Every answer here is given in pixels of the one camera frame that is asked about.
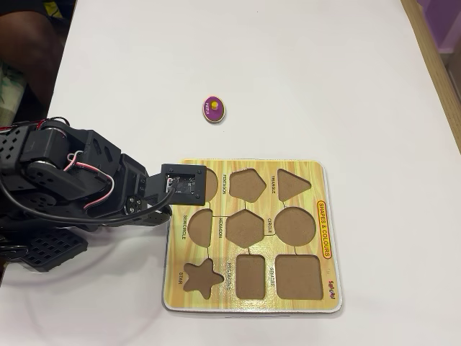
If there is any yellow black garment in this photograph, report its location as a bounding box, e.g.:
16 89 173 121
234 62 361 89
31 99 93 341
38 0 77 19

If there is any seated person brown leg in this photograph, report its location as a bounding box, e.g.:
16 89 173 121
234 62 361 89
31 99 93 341
0 0 69 120

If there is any black camera cable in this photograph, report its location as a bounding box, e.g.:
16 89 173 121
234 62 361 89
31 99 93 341
0 178 177 221

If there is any wooden shape puzzle board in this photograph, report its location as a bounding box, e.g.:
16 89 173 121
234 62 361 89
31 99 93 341
161 158 344 314

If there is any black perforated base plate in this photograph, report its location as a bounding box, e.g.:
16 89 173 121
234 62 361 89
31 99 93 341
19 227 89 274

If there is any purple oval piece yellow pin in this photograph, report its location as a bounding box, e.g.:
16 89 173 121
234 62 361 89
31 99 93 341
201 94 227 125

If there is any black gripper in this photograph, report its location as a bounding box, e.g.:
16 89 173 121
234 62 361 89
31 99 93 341
94 153 174 230

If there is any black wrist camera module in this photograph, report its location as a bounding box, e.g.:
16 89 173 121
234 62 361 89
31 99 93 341
143 164 208 207

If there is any red white servo wire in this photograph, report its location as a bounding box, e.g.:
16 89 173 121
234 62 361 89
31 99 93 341
63 151 116 210

